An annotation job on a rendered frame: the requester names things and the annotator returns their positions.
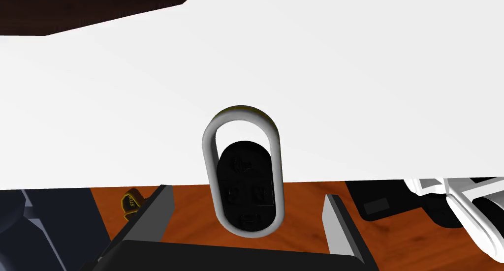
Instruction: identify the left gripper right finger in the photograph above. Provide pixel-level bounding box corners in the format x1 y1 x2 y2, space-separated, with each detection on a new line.
321 194 370 263

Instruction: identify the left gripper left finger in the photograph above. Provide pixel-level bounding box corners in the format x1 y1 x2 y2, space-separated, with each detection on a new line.
111 185 176 243

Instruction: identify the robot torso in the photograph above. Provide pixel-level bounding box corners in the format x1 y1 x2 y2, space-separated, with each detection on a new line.
0 187 147 271

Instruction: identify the white door leaf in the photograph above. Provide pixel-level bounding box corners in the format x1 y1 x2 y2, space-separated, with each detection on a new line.
0 0 504 190

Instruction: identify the grey and black oval handle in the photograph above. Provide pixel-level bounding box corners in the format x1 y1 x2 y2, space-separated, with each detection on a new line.
201 105 286 239

